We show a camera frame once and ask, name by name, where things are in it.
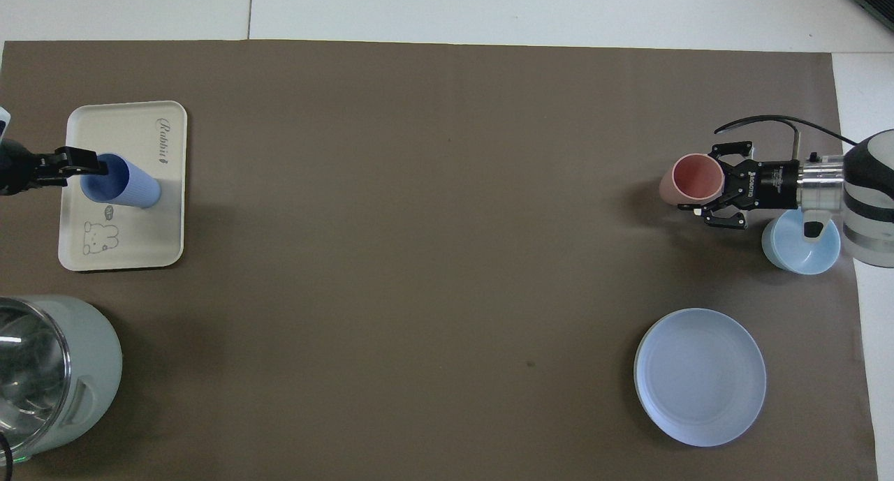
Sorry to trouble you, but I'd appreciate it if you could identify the pink plastic cup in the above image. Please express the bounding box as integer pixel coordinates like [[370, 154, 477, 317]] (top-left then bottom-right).
[[659, 154, 726, 208]]

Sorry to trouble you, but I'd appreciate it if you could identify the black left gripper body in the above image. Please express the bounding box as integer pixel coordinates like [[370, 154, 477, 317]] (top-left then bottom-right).
[[0, 142, 68, 198]]

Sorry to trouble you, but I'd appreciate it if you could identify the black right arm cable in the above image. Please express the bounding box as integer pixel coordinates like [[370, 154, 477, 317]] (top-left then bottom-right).
[[713, 115, 861, 162]]

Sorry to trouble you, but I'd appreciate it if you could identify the pale blue plate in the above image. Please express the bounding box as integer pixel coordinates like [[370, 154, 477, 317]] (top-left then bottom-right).
[[633, 307, 768, 448]]

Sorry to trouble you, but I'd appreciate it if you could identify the brown table mat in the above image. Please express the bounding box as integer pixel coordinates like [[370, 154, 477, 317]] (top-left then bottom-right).
[[0, 40, 880, 481]]

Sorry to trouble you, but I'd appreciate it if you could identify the pale green cooking pot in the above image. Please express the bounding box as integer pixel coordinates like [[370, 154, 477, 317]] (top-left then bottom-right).
[[0, 295, 124, 466]]

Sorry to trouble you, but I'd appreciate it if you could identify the cream tray with rabbit print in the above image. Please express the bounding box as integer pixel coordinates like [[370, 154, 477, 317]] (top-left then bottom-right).
[[57, 100, 189, 273]]

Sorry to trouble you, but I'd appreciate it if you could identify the blue plastic cup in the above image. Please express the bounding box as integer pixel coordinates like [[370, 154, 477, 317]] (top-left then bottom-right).
[[79, 152, 163, 210]]

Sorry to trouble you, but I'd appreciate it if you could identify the light blue bowl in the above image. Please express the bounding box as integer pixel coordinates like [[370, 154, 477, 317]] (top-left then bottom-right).
[[761, 209, 842, 276]]

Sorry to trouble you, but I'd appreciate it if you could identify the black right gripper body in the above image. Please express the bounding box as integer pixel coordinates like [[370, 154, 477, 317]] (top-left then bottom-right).
[[722, 158, 801, 211]]

